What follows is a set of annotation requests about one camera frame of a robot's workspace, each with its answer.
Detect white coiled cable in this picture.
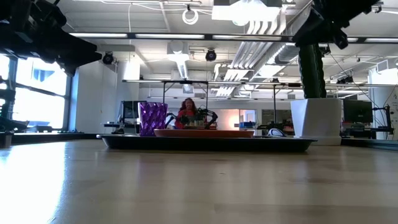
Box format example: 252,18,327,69
182,8,200,26

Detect dark computer monitor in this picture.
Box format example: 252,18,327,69
119,100,147,125
343,99,374,124

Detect white plant pot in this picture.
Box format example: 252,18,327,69
290,98,343,146

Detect purple plastic cup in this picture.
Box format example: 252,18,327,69
138,101,169,137

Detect dark green serving tray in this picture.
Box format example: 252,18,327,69
96,133,318,153

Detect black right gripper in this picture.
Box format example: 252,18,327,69
292,7,349,50

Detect black aluminium table frame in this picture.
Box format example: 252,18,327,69
0,132,398,152

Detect black background rig frame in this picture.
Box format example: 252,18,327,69
122,78,303,125

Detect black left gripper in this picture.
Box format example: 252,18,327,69
46,29,103,77

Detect orange plastic plate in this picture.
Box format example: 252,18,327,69
154,128,255,139

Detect black background robot arms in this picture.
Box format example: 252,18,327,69
166,107,219,130

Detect person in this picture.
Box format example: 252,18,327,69
174,98,200,130

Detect green cactus plant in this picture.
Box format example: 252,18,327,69
298,43,327,100

